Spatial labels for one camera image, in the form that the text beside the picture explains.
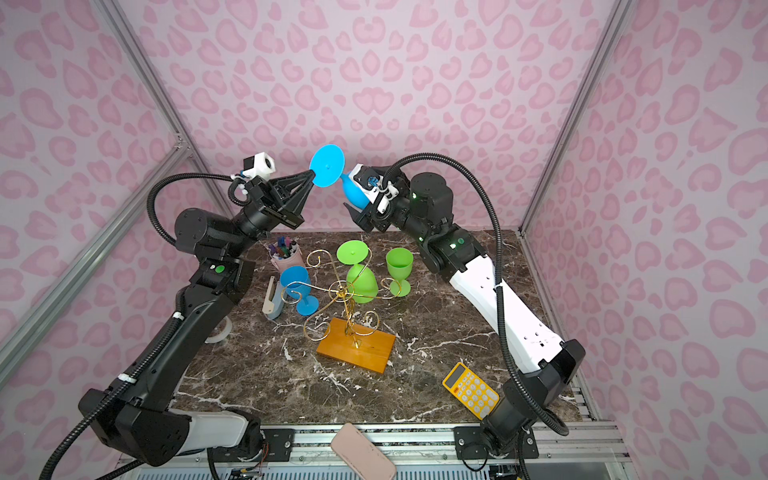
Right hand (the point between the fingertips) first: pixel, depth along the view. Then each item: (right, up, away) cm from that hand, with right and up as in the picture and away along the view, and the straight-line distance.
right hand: (363, 185), depth 62 cm
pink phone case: (-1, -61, +8) cm, 62 cm away
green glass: (+8, -16, +32) cm, 37 cm away
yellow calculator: (+27, -51, +18) cm, 61 cm away
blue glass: (-18, -22, +14) cm, 32 cm away
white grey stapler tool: (-33, -29, +35) cm, 56 cm away
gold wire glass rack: (-6, -36, +35) cm, 51 cm away
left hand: (-7, -2, -14) cm, 15 cm away
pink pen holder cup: (-27, -16, +39) cm, 50 cm away
